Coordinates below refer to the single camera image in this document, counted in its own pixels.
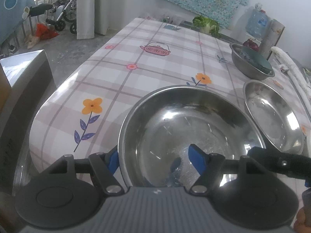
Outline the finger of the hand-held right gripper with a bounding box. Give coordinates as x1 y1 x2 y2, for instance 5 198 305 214
248 146 311 180

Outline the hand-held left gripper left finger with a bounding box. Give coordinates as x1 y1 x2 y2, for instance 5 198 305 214
42 148 124 196

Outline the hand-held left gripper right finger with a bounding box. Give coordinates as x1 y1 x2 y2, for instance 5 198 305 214
188 144 270 196

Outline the deep steel plate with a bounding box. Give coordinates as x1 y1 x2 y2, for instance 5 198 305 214
118 85 266 190

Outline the large shallow steel plate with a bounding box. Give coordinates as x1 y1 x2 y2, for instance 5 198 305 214
243 80 305 154

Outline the green ceramic bowl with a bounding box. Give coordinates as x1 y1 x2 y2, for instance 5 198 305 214
240 47 273 75

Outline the medium steel bowl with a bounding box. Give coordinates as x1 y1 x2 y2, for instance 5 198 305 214
230 43 275 80

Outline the person's right hand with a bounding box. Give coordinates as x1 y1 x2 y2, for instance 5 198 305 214
294 208 311 233

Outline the rolled white quilt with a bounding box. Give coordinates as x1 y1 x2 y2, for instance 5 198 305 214
271 46 311 118

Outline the grey cabinet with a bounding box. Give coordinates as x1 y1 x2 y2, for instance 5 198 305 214
0 50 57 201

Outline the red onion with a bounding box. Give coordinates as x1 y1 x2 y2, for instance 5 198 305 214
243 39 260 52

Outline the tall printed carton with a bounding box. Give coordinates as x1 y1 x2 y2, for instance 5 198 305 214
259 19 285 60

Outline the green cabbage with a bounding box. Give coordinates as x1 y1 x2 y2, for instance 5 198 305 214
193 15 221 36

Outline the blue water jug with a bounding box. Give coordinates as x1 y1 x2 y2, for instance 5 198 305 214
245 3 269 38

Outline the beige crumpled bag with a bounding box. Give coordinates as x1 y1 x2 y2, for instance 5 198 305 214
25 34 41 49

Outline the red plastic bag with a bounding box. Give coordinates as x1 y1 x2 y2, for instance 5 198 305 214
35 23 59 40

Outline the baby stroller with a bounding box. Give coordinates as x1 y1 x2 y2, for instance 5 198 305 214
29 0 79 34

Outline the white curtain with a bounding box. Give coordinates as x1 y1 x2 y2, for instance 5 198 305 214
75 0 117 40

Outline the metal railing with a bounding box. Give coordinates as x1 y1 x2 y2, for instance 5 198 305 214
0 3 52 54

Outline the light blue cloth with circle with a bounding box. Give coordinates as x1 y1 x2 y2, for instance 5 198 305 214
0 0 37 44

